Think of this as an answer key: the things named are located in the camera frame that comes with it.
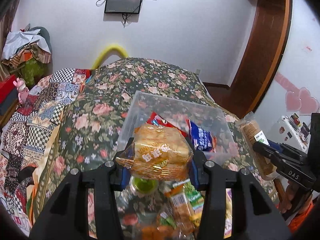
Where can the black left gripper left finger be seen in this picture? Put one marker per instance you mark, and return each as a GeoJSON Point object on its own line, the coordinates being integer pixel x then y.
{"type": "Point", "coordinates": [65, 215]}

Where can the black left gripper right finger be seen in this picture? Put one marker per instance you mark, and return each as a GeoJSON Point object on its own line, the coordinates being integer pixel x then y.
{"type": "Point", "coordinates": [254, 216]}

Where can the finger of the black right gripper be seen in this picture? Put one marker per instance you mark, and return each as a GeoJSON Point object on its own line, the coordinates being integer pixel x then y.
{"type": "Point", "coordinates": [292, 163]}

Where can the brown cracker roll packet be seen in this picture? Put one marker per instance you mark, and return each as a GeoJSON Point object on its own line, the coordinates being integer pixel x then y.
{"type": "Point", "coordinates": [256, 140]}

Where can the green pea snack packet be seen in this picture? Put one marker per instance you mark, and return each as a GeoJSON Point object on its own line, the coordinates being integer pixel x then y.
{"type": "Point", "coordinates": [186, 202]}

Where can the golden bread snack packet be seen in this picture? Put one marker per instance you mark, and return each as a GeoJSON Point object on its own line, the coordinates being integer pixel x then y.
{"type": "Point", "coordinates": [157, 153]}

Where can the right hand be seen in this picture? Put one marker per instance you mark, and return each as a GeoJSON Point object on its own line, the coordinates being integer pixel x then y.
{"type": "Point", "coordinates": [290, 192]}

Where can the white sticker-covered appliance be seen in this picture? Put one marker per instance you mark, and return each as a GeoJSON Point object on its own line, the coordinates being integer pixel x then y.
{"type": "Point", "coordinates": [287, 132]}

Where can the orange crispy snack bag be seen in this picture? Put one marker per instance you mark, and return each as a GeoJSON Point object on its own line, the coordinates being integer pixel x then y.
{"type": "Point", "coordinates": [171, 222]}

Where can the green jelly cup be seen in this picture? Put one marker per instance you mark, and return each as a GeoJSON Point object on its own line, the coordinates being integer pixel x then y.
{"type": "Point", "coordinates": [143, 186]}

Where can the floral dark green bedspread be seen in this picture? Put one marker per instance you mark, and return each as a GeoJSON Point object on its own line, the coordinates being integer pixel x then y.
{"type": "Point", "coordinates": [92, 124]}

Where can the blue snack packet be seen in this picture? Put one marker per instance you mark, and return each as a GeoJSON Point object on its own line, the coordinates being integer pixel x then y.
{"type": "Point", "coordinates": [201, 139]}

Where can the clear plastic storage box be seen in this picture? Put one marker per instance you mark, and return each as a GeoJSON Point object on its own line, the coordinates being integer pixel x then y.
{"type": "Point", "coordinates": [176, 112]}

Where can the patchwork checkered quilt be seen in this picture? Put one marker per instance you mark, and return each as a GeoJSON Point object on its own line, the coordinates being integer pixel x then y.
{"type": "Point", "coordinates": [27, 137]}

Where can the red snack packet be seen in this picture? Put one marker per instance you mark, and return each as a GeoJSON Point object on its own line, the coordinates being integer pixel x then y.
{"type": "Point", "coordinates": [157, 120]}

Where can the pink plush toy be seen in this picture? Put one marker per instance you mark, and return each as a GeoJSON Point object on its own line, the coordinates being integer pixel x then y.
{"type": "Point", "coordinates": [22, 90]}

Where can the red box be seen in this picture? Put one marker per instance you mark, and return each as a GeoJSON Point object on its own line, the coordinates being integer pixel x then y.
{"type": "Point", "coordinates": [7, 88]}

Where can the pile of clothes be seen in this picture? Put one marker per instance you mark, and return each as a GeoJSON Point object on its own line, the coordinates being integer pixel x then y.
{"type": "Point", "coordinates": [28, 54]}

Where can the yellow curved headboard tube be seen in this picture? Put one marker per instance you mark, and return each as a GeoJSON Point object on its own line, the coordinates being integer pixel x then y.
{"type": "Point", "coordinates": [113, 49]}

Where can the pink heart wall stickers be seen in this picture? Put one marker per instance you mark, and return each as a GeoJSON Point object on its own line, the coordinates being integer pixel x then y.
{"type": "Point", "coordinates": [297, 99]}

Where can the brown wooden door frame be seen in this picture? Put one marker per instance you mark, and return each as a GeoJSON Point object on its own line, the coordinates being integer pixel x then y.
{"type": "Point", "coordinates": [260, 61]}

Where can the black wall monitor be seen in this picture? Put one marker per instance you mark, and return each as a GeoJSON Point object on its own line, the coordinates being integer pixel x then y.
{"type": "Point", "coordinates": [122, 6]}

